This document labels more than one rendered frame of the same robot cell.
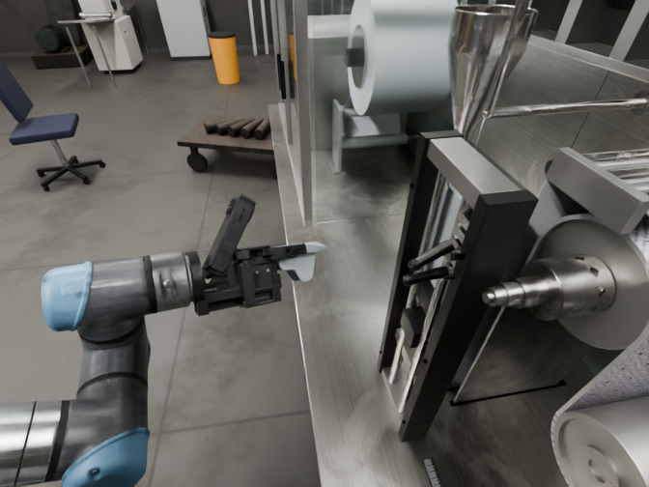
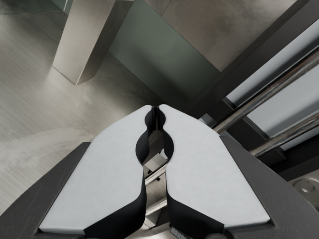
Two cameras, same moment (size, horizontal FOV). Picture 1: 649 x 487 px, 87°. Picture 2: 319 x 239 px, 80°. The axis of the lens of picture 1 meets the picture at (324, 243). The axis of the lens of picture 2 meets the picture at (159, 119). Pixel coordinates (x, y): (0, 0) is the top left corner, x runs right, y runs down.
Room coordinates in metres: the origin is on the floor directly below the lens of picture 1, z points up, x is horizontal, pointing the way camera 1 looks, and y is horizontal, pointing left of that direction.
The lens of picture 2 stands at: (0.41, 0.11, 1.31)
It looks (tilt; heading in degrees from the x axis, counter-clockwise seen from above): 36 degrees down; 274
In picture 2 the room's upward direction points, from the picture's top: 45 degrees clockwise
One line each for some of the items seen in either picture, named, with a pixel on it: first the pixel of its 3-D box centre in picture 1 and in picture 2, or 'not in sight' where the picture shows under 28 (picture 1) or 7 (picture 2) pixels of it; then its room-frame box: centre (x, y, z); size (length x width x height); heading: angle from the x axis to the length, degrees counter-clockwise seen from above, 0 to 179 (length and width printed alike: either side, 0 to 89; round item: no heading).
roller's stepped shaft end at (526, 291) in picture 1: (512, 294); not in sight; (0.24, -0.20, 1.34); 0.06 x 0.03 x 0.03; 100
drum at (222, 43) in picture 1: (225, 58); not in sight; (5.91, 1.53, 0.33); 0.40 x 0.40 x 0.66
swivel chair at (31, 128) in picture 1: (41, 122); not in sight; (2.86, 2.38, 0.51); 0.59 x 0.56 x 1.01; 93
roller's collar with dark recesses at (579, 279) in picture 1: (562, 286); not in sight; (0.25, -0.26, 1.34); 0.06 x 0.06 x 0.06; 10
